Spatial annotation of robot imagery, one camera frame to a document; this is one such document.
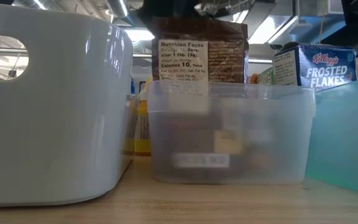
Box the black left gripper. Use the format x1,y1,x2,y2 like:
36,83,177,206
137,0,198,20

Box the brown packet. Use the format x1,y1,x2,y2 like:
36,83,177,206
150,17,250,181

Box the green Kellogg's cereal box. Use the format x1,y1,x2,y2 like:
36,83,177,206
256,67,275,85

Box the blue-capped dye bottle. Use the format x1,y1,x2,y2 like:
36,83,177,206
124,77,138,155

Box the linear ceiling light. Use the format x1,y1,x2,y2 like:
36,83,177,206
132,53,273,65

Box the yellow-capped dye bottle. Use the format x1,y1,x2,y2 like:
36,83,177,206
134,77,152,156

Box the teal plastic bin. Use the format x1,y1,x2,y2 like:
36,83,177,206
305,76,358,200

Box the clear plastic bin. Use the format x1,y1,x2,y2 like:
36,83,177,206
147,79,317,185

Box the yellow hanging cord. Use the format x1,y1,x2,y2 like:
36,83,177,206
318,15,326,44

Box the round silver air duct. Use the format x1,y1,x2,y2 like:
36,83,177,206
106,0,135,26

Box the rectangular silver air duct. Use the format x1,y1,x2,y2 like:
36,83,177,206
247,0,343,49

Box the white plastic bin with handles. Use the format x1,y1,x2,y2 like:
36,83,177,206
0,2,135,208

